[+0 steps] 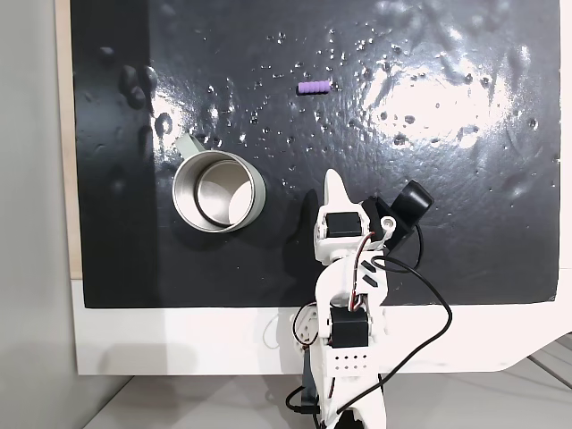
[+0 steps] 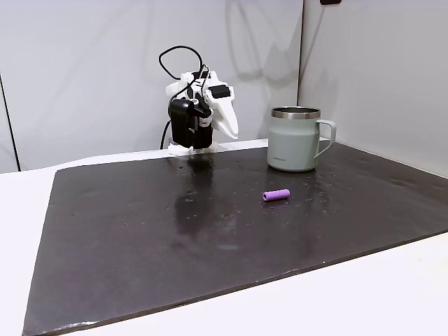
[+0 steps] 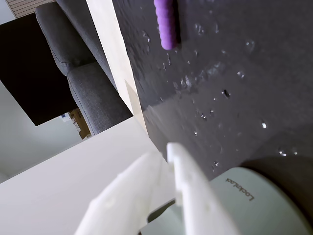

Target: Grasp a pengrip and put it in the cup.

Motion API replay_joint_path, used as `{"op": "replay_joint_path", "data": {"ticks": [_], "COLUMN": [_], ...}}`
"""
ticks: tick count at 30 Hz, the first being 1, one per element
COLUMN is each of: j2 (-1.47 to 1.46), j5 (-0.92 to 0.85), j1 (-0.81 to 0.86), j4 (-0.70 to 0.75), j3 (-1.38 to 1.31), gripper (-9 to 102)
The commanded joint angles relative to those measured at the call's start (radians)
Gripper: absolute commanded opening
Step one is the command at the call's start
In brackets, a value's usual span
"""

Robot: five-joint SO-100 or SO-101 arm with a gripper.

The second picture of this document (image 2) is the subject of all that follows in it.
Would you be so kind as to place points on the purple pen grip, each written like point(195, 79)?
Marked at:
point(276, 195)

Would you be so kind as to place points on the pale green steel mug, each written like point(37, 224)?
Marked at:
point(292, 143)

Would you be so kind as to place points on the black table mat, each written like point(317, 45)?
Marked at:
point(140, 231)

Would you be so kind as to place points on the black camera box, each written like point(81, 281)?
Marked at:
point(180, 119)

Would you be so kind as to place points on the black wall-mounted object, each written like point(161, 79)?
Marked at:
point(330, 1)

